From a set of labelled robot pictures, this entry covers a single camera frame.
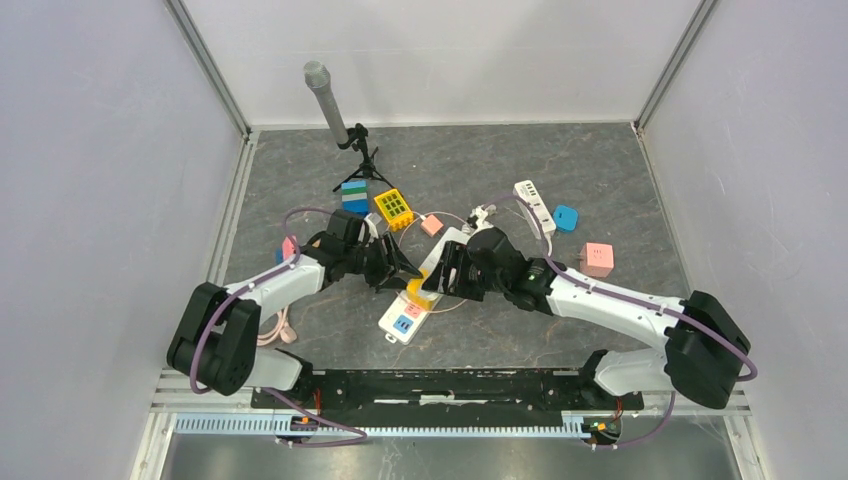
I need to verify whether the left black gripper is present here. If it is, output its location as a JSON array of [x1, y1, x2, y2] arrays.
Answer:
[[344, 231, 422, 294]]

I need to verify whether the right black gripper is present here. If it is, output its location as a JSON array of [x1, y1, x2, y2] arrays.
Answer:
[[422, 240, 507, 302]]

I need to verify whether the pink USB charger plug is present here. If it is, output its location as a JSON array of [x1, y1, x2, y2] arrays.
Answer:
[[420, 214, 444, 237]]

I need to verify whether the yellow cube socket adapter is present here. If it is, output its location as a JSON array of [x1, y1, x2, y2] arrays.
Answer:
[[405, 268, 442, 312]]

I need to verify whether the small white USB power strip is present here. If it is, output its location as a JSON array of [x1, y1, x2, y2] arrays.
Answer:
[[513, 180, 556, 240]]

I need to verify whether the blue plug adapter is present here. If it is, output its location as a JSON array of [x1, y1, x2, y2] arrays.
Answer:
[[551, 205, 579, 233]]

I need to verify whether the large white power strip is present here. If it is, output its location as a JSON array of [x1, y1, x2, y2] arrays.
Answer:
[[378, 227, 469, 345]]

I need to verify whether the pink cube socket adapter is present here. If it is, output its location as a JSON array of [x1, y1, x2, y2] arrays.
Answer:
[[579, 242, 615, 278]]

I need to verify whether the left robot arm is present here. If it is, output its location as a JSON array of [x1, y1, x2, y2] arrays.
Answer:
[[166, 209, 422, 408]]

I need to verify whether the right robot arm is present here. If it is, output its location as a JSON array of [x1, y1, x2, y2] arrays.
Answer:
[[422, 228, 756, 409]]

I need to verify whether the pink plug on blue cube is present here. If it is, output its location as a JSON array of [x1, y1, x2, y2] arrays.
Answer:
[[280, 237, 296, 262]]

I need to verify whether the blue green stacked block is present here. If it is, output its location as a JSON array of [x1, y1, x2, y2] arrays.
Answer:
[[340, 180, 370, 216]]

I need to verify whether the yellow grid block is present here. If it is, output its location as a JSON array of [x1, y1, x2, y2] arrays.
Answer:
[[374, 188, 416, 232]]

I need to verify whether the black microphone tripod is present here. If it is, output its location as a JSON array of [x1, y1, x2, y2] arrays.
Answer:
[[333, 123, 394, 192]]

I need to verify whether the grey microphone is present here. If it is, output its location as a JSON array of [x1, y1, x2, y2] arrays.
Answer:
[[303, 60, 349, 149]]

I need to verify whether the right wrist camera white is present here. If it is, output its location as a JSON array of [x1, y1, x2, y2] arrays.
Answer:
[[461, 204, 497, 235]]

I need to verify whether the thin pink charging cable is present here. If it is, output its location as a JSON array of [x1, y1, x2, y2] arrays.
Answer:
[[394, 210, 473, 315]]

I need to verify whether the pink round socket with cable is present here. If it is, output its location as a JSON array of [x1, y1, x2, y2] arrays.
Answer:
[[257, 307, 298, 347]]

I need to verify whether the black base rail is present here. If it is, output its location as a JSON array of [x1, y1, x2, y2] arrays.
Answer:
[[285, 368, 644, 427]]

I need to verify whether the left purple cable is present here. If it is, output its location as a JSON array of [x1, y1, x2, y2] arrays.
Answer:
[[189, 206, 370, 449]]

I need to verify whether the purple cable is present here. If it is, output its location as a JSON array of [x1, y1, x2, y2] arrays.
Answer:
[[483, 193, 759, 452], [189, 206, 370, 449]]

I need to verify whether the white slotted cable duct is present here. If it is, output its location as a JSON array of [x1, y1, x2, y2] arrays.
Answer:
[[173, 413, 591, 439]]

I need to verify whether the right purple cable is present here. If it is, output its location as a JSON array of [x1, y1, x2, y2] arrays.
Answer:
[[483, 193, 759, 452]]

